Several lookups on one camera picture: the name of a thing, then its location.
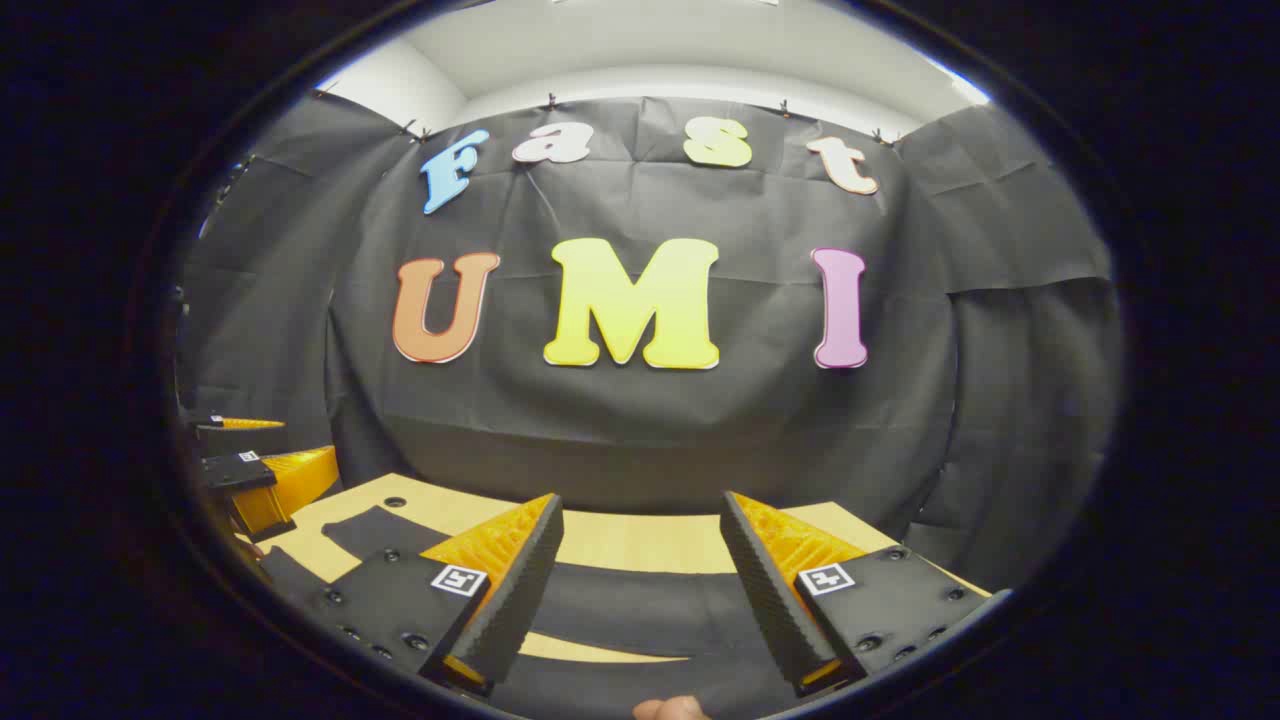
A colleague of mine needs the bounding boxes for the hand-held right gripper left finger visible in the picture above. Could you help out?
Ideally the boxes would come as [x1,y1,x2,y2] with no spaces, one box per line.
[300,492,566,698]

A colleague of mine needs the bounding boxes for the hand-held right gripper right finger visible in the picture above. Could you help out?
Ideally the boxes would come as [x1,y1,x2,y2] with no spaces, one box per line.
[720,490,1001,698]

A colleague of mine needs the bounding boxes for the dark grey jeans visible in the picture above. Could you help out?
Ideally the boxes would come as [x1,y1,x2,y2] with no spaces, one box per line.
[255,505,831,716]

